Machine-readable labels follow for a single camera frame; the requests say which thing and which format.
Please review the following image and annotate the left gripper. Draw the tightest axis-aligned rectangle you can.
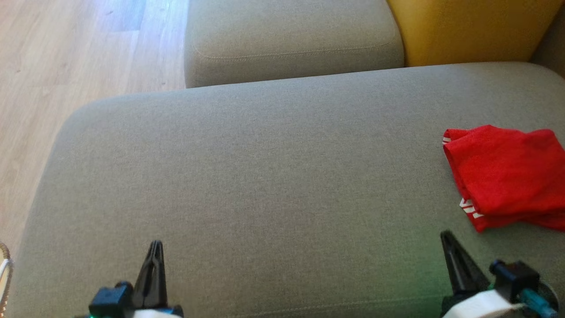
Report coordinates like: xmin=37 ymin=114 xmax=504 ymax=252
xmin=128 ymin=241 xmax=185 ymax=318

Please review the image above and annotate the yellow sofa cushion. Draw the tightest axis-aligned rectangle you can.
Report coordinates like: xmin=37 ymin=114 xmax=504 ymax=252
xmin=386 ymin=0 xmax=565 ymax=68

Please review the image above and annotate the white basket brown rim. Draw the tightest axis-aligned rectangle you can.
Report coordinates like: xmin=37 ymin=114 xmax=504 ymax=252
xmin=0 ymin=242 xmax=15 ymax=315

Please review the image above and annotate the red jersey with white trim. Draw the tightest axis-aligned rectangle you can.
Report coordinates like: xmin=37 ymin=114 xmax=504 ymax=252
xmin=442 ymin=125 xmax=565 ymax=233

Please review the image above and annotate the large grey sofa seat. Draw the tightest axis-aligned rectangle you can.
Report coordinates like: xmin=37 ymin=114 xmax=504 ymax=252
xmin=4 ymin=62 xmax=565 ymax=318

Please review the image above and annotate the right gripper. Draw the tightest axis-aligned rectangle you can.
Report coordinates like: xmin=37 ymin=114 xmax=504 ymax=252
xmin=440 ymin=230 xmax=530 ymax=318

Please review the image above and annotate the small grey sofa seat cushion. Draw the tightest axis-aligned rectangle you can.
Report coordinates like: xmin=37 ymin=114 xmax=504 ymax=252
xmin=183 ymin=0 xmax=405 ymax=89

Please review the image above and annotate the teal plug black cable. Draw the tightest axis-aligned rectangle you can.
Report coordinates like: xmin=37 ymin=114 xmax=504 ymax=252
xmin=519 ymin=288 xmax=560 ymax=318

